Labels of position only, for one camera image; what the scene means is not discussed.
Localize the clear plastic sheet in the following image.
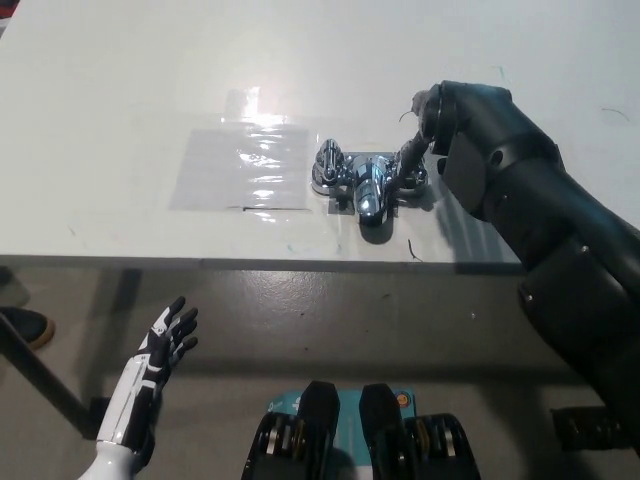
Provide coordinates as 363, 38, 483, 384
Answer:
167, 128, 311, 214

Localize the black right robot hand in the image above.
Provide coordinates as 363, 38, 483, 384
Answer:
388, 79, 562, 220

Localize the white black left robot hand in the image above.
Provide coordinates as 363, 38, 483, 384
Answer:
97, 295, 200, 469

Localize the black metal table frame bar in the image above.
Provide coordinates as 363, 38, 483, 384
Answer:
0, 314, 114, 441

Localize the black shoe tan sole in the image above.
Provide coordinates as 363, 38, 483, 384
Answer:
0, 307, 56, 350

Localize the chrome two-handle faucet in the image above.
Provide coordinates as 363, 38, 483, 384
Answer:
309, 137, 429, 229

